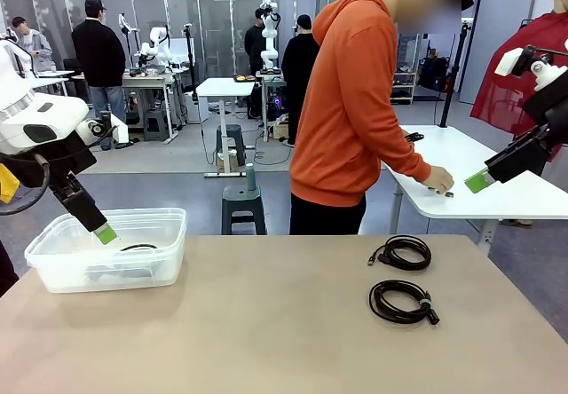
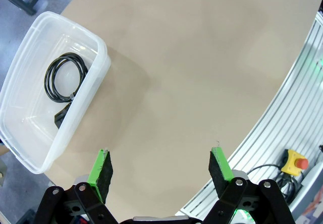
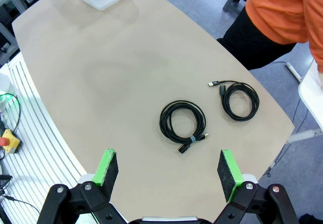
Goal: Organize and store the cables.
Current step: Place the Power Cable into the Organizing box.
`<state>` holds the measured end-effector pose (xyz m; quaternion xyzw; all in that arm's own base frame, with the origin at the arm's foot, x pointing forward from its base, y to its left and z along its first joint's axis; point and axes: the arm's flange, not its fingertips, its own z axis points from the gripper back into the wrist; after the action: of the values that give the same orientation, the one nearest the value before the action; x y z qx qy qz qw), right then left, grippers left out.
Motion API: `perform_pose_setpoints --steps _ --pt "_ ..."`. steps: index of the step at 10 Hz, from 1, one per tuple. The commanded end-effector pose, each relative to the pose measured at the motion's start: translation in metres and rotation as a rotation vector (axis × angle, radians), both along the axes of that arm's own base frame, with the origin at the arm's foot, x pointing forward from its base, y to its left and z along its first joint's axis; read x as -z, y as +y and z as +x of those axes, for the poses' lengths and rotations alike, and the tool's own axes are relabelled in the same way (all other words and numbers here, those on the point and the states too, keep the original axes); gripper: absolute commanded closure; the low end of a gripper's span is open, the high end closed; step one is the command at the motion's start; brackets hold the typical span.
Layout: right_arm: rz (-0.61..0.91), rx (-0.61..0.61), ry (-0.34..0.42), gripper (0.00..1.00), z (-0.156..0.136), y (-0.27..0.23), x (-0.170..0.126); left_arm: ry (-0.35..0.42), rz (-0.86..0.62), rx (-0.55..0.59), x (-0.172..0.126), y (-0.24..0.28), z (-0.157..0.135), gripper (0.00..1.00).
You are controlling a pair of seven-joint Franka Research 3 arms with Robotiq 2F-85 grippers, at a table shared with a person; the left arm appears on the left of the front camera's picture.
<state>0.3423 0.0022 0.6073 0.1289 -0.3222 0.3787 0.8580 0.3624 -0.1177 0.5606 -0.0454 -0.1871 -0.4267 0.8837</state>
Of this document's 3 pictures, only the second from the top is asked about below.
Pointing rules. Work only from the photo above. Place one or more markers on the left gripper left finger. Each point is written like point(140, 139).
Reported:
point(104, 173)

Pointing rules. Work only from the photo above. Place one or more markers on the aluminium frame rail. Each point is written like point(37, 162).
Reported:
point(277, 123)

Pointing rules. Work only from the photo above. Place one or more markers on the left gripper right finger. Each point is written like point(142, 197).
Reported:
point(218, 173)

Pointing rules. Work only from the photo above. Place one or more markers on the yellow emergency stop button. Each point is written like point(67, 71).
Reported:
point(291, 163)

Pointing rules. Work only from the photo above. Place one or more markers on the clear plastic storage box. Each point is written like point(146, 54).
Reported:
point(30, 138)

